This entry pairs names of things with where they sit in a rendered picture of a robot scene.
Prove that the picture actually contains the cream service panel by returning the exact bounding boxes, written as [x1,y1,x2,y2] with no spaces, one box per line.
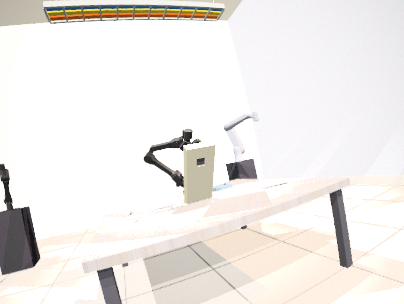
[183,141,216,203]

